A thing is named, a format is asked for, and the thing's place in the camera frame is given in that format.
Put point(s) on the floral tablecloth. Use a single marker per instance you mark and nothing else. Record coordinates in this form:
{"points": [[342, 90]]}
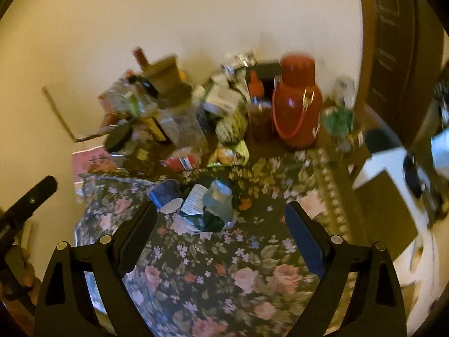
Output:
{"points": [[217, 252]]}

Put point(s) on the yellow label oil bottle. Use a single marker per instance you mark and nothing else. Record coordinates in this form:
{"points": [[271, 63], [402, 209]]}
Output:
{"points": [[154, 126]]}

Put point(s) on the pink paper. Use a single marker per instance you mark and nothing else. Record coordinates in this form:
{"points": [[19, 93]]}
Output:
{"points": [[89, 159]]}

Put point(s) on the brown wooden door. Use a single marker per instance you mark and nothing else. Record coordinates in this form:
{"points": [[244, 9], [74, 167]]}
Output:
{"points": [[396, 59]]}

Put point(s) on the dark red sauce jar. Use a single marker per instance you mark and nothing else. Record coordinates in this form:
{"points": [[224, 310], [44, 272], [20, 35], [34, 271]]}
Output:
{"points": [[260, 123]]}

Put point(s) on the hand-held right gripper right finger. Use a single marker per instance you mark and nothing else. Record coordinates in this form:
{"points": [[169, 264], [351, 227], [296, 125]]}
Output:
{"points": [[305, 238]]}

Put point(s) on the green white patterned packet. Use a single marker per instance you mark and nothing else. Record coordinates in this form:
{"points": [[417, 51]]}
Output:
{"points": [[229, 126]]}

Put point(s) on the orange cap bottle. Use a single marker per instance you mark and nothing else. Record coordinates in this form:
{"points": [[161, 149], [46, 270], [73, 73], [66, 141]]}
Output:
{"points": [[256, 86]]}

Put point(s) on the white box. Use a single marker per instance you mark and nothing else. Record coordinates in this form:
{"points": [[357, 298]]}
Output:
{"points": [[221, 100]]}

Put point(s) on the clear plastic jar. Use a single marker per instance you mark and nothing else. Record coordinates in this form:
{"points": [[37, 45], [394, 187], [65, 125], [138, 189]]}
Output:
{"points": [[186, 123]]}

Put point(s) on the red cap bottle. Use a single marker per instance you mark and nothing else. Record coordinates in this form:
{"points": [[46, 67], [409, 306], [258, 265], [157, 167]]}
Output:
{"points": [[140, 56]]}

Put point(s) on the black round lid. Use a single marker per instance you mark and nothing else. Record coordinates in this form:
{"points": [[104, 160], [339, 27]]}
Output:
{"points": [[117, 137]]}

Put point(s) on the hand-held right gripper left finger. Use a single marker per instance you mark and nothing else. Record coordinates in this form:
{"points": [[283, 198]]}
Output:
{"points": [[135, 238]]}

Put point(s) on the blue white wrapper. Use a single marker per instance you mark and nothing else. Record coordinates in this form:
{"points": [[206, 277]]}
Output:
{"points": [[163, 195]]}

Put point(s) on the white container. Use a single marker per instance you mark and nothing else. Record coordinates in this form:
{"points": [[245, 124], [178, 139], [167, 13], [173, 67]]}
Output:
{"points": [[440, 151]]}

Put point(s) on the person's left hand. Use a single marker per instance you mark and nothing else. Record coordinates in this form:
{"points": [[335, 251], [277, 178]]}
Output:
{"points": [[28, 279]]}

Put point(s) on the brown cardboard box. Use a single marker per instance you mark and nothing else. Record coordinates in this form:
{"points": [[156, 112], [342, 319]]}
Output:
{"points": [[165, 73]]}

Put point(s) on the red thermos jug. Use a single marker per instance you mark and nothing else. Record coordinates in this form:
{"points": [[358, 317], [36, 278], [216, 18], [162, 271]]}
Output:
{"points": [[298, 112]]}

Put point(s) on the red packet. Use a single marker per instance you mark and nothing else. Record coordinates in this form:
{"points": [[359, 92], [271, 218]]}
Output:
{"points": [[182, 163]]}

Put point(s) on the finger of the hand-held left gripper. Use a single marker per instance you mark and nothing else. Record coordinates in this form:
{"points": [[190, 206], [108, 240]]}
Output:
{"points": [[31, 200]]}

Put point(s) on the yellow green snack packet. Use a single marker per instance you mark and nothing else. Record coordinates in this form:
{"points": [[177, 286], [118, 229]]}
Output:
{"points": [[228, 154]]}

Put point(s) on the wrappers pile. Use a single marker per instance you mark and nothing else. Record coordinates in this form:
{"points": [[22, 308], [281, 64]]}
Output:
{"points": [[210, 200]]}

